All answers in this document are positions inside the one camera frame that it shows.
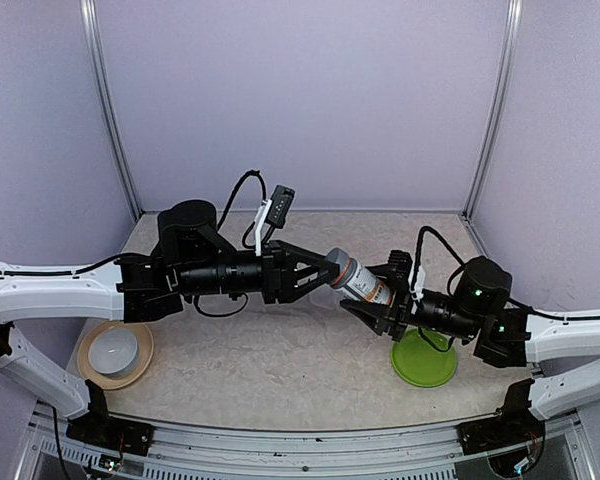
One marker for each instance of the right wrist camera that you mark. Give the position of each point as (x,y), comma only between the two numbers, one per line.
(404,276)

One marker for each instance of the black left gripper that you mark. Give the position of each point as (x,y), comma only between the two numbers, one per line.
(281,258)

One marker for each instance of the front aluminium rail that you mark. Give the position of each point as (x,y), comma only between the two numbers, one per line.
(181,451)

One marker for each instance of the aluminium frame post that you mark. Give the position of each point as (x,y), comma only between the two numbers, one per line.
(497,107)
(89,16)

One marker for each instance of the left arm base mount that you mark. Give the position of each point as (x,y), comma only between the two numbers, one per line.
(97,427)

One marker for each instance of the left aluminium frame post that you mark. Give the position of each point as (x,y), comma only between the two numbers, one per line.
(89,16)

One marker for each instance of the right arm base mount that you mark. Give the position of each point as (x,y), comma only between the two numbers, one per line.
(512,424)

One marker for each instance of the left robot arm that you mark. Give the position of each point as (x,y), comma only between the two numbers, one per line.
(191,259)

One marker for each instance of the green plate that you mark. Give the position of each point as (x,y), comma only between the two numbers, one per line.
(425,359)

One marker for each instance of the beige plate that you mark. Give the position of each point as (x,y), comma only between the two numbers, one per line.
(146,351)

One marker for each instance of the right aluminium frame post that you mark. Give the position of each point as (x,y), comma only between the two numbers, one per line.
(497,107)

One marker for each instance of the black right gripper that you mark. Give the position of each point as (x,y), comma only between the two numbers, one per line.
(381,318)

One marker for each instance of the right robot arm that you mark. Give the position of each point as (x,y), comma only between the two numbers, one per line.
(478,308)

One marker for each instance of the white bowl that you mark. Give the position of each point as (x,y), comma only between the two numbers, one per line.
(114,353)

